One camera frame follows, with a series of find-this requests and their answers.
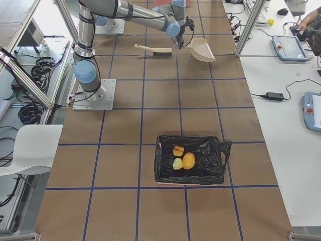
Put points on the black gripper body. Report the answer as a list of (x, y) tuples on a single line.
[(179, 37)]

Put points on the white plastic dustpan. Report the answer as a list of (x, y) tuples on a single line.
[(200, 50)]

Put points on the white hand brush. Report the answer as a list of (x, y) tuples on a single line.
[(155, 51)]

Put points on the pale food chunk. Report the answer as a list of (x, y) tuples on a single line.
[(178, 151), (177, 164)]

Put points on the brown potato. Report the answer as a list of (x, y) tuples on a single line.
[(189, 161)]

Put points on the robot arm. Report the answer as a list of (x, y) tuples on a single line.
[(104, 24), (108, 17)]

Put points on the pink plastic bin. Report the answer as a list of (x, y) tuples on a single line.
[(162, 2)]

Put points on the pink bin with black bag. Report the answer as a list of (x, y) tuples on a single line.
[(211, 157)]

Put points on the blue teach pendant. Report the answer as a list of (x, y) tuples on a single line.
[(289, 48)]

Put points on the black power brick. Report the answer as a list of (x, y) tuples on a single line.
[(273, 96)]

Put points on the person at desk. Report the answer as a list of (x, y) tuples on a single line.
[(309, 22)]

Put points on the white chair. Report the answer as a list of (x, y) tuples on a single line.
[(34, 150)]

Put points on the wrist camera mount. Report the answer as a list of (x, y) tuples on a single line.
[(189, 23)]

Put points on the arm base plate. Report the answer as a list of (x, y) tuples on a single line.
[(118, 31), (103, 99)]

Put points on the aluminium frame post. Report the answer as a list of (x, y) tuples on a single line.
[(254, 8)]

